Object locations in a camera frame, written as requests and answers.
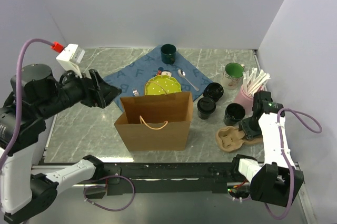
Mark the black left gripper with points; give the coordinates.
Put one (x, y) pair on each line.
(105, 91)

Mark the cartoon mouse coaster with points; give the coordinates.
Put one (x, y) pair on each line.
(162, 71)

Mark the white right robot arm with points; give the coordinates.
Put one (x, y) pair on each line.
(277, 181)

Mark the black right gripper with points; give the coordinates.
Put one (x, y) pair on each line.
(243, 124)

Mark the blue letter placemat cloth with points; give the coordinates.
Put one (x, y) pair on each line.
(136, 74)

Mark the pink straw holder cup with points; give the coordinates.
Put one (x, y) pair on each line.
(243, 99)

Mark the brown paper bag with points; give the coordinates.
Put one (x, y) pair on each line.
(155, 122)

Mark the black takeout cup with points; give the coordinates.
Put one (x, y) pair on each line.
(233, 114)

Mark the brown pulp cup carrier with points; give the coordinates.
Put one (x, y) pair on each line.
(230, 139)

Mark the black base frame rail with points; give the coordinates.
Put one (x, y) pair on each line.
(119, 178)

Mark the white wrapped straws bundle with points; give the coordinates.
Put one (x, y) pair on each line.
(254, 80)

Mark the black cup lid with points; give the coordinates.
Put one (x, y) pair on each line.
(206, 105)

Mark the dark translucent takeout cup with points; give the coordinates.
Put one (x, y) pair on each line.
(204, 114)

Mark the silver spoon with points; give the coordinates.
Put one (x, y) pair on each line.
(182, 74)

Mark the silver fork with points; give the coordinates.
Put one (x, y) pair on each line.
(135, 92)

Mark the green polka dot plate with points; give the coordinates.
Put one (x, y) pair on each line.
(162, 84)

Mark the floral mug green inside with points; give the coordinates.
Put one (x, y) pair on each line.
(232, 75)

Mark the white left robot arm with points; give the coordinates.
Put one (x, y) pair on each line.
(36, 97)

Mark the dark green mug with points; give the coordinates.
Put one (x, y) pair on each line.
(168, 54)

